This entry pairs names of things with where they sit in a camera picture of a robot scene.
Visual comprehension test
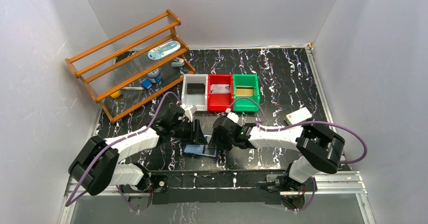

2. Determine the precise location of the blue card holder wallet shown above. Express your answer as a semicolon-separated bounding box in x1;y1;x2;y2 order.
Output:
182;140;219;158

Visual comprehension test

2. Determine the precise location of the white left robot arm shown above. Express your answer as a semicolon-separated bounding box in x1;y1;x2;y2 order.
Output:
68;104;207;196

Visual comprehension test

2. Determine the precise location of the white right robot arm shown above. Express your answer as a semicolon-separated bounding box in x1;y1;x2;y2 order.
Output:
208;116;345;192

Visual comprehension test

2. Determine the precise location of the gold credit card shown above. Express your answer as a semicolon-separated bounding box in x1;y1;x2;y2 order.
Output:
235;86;254;97

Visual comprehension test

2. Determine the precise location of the white VIP card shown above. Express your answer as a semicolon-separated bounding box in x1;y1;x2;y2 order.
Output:
210;84;231;94

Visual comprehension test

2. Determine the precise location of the red plastic bin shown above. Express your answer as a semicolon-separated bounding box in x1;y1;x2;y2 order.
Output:
207;74;234;112

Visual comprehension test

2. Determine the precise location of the white plastic bin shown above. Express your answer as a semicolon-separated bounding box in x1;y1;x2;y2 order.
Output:
181;74;208;111

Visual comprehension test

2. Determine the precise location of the small blue box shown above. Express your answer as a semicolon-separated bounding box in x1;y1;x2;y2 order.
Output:
140;79;152;90

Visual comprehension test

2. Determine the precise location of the green plastic bin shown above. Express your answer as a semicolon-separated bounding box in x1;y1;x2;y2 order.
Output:
233;74;260;112

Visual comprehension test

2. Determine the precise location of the white marker pen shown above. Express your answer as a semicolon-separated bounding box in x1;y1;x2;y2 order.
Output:
121;86;145;90

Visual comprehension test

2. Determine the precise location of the yellow small block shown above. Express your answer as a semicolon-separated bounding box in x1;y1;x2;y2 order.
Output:
110;90;122;99

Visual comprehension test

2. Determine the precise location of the pale green tape dispenser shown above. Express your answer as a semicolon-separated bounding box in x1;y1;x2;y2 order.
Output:
171;57;185;68

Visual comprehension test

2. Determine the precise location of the white box with red logo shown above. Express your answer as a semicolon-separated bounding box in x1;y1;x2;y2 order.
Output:
284;107;312;125

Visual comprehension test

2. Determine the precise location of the orange wooden shelf rack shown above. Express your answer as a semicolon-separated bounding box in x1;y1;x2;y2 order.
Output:
65;10;196;123

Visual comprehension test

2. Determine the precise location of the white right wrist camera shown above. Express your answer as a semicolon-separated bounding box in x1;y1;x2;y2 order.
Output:
226;112;239;124

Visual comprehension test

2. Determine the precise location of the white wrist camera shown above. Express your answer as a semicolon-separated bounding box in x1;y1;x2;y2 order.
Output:
226;112;239;124
180;104;197;122

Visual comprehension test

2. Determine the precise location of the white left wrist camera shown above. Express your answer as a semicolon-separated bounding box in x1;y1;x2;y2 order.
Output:
180;104;197;122

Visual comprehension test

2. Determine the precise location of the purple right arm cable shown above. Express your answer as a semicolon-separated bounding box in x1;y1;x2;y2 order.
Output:
226;97;368;164

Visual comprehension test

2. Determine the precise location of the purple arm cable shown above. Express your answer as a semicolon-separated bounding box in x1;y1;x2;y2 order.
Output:
65;91;185;208
226;97;368;164

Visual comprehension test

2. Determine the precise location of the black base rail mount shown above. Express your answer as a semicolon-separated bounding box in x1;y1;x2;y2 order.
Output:
119;170;318;211

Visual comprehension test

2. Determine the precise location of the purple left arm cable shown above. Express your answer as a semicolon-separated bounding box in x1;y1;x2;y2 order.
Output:
65;91;185;208

